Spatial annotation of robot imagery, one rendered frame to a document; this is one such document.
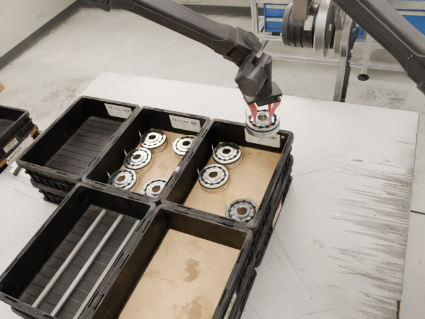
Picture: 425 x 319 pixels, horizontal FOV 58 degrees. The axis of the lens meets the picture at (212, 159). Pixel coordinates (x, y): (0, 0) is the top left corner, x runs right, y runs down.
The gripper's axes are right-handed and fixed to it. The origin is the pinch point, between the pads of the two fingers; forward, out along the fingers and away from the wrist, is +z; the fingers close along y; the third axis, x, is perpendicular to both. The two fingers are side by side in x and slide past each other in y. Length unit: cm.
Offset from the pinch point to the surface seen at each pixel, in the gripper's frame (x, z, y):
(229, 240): -25.9, 19.2, -19.9
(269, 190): -18.5, 11.9, -4.8
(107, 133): 41, 24, -51
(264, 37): 175, 77, 65
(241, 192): -8.2, 22.2, -10.7
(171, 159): 16.0, 23.1, -29.3
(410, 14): 115, 51, 142
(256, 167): 0.3, 22.1, -2.4
